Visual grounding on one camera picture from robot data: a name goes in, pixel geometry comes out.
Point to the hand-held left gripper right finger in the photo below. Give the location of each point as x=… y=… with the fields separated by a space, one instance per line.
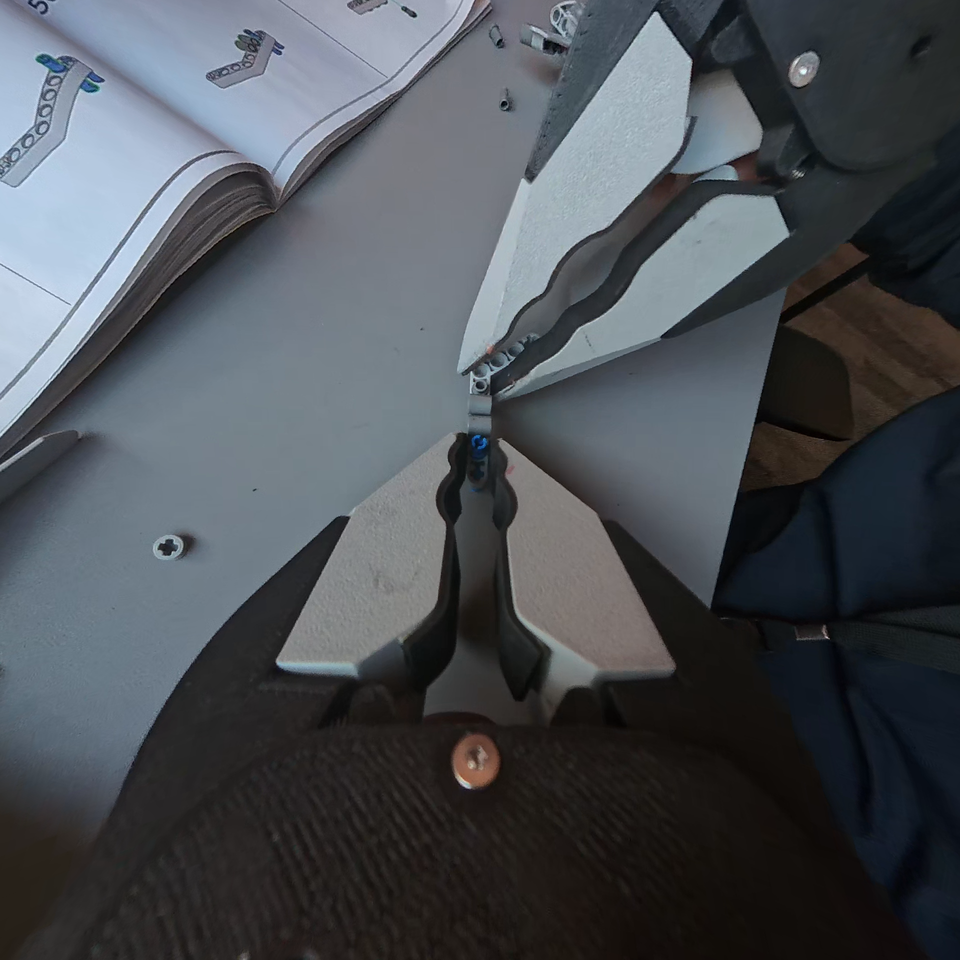
x=585 y=592

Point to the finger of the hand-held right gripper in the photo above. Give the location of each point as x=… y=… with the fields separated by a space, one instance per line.
x=600 y=150
x=690 y=262

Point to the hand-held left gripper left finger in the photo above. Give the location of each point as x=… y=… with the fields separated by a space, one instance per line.
x=367 y=592

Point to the grey angled lego beam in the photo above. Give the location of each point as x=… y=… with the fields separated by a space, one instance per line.
x=480 y=409

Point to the person's right forearm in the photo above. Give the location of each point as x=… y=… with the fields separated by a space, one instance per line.
x=915 y=247

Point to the grey lego connector piece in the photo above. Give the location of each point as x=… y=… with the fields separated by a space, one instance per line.
x=540 y=37

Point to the white lego piece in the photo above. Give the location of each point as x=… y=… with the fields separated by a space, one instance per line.
x=562 y=13

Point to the grey curved lego panel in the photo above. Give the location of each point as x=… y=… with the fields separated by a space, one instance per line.
x=37 y=457

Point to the lego instruction booklet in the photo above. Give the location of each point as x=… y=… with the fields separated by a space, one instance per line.
x=150 y=150

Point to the black chair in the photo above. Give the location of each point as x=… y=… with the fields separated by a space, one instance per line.
x=802 y=382

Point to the table screw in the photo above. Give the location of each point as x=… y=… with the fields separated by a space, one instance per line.
x=171 y=546

